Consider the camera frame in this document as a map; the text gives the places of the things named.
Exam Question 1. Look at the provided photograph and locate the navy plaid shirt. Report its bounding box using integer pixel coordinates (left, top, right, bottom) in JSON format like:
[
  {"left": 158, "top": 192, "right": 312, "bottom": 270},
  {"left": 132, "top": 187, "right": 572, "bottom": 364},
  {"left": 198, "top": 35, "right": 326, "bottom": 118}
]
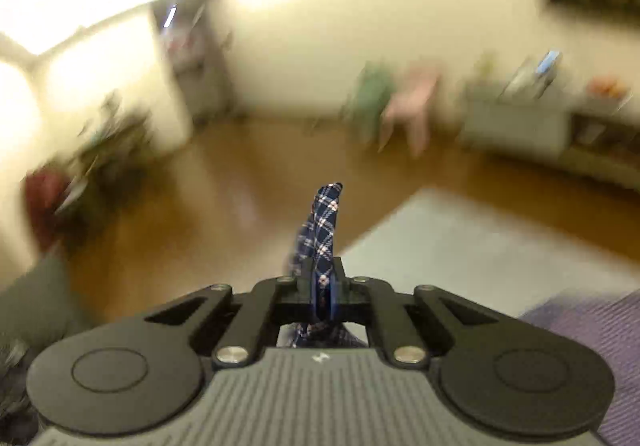
[{"left": 288, "top": 182, "right": 367, "bottom": 348}]

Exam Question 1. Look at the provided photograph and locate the green plastic child chair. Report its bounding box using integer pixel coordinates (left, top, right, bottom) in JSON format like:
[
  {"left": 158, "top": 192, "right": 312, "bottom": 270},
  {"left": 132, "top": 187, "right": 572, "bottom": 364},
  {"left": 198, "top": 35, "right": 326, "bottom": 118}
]
[{"left": 341, "top": 62, "right": 396, "bottom": 145}]

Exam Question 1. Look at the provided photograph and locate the pink plastic child chair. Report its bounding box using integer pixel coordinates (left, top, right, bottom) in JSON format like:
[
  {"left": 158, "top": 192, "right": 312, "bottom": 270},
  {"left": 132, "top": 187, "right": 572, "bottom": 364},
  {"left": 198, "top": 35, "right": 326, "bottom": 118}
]
[{"left": 378, "top": 62, "right": 442, "bottom": 159}]

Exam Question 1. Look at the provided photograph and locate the long grey tv cabinet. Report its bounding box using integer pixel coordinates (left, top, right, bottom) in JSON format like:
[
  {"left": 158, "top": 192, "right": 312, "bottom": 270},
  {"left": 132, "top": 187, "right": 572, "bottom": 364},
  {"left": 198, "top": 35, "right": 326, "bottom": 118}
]
[{"left": 459, "top": 80, "right": 639, "bottom": 192}]

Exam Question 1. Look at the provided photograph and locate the spare gripper on cabinet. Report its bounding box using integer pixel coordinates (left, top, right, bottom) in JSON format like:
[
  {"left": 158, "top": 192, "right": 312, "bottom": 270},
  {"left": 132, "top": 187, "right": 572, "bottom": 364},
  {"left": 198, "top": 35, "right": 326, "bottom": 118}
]
[{"left": 532, "top": 50, "right": 562, "bottom": 98}]

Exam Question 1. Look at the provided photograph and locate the red fruit plate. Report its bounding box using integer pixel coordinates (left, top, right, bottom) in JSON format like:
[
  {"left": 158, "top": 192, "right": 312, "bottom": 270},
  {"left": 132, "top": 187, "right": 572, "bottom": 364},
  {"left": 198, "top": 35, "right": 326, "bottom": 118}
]
[{"left": 587, "top": 76, "right": 628, "bottom": 100}]

